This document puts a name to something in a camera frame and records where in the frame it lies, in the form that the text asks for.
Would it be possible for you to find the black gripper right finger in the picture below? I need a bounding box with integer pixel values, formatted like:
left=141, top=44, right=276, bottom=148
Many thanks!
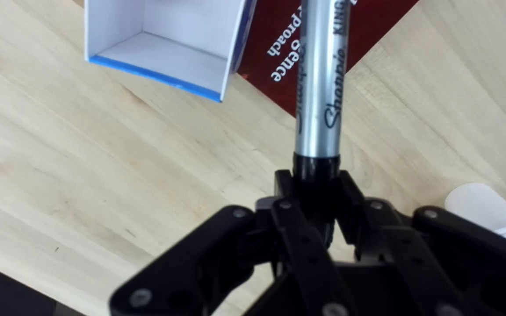
left=329, top=170, right=506, bottom=316

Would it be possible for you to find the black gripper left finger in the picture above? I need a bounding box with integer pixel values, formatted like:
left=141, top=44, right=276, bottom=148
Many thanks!
left=109, top=169, right=348, bottom=316

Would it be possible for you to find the silver black Sharpie marker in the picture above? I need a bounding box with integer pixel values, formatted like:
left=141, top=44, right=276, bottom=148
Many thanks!
left=290, top=0, right=350, bottom=235

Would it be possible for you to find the white blue cardboard box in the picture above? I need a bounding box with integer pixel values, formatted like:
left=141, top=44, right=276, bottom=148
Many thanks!
left=83, top=0, right=259, bottom=105

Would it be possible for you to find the white lidded paper cup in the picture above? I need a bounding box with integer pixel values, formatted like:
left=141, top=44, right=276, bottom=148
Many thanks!
left=443, top=181, right=506, bottom=253

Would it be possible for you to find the maroon hardcover book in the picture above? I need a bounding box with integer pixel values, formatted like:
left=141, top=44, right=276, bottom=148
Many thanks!
left=236, top=0, right=420, bottom=119

